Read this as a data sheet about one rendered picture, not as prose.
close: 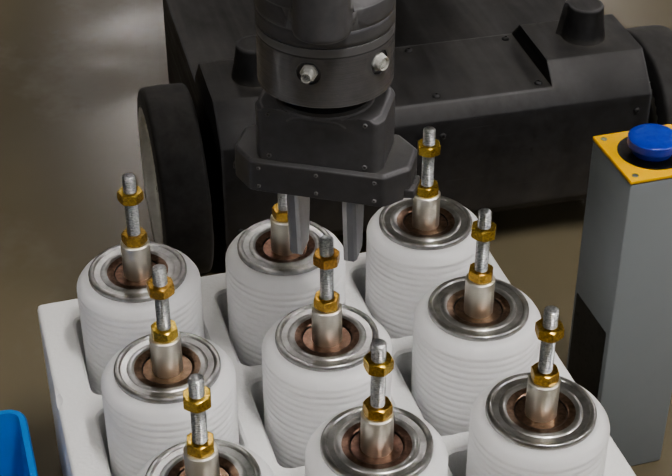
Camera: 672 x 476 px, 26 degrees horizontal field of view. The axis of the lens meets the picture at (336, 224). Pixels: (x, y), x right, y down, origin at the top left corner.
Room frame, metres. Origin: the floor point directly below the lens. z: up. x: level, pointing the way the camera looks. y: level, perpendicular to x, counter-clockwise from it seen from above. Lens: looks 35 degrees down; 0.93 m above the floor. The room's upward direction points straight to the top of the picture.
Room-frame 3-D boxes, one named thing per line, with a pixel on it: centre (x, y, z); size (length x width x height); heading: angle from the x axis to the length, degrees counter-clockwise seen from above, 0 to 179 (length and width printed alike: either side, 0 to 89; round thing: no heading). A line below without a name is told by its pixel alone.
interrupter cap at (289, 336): (0.82, 0.01, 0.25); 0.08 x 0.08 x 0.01
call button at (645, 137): (0.98, -0.25, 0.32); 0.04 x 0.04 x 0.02
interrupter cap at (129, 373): (0.79, 0.12, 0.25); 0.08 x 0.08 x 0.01
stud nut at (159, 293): (0.79, 0.12, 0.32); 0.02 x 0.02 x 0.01; 78
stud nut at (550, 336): (0.74, -0.14, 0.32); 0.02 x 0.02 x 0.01; 68
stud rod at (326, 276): (0.82, 0.01, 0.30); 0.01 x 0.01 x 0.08
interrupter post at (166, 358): (0.79, 0.12, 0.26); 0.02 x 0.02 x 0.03
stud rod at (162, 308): (0.79, 0.12, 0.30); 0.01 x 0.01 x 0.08
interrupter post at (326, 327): (0.82, 0.01, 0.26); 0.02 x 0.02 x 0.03
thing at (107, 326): (0.90, 0.15, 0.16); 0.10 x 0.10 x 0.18
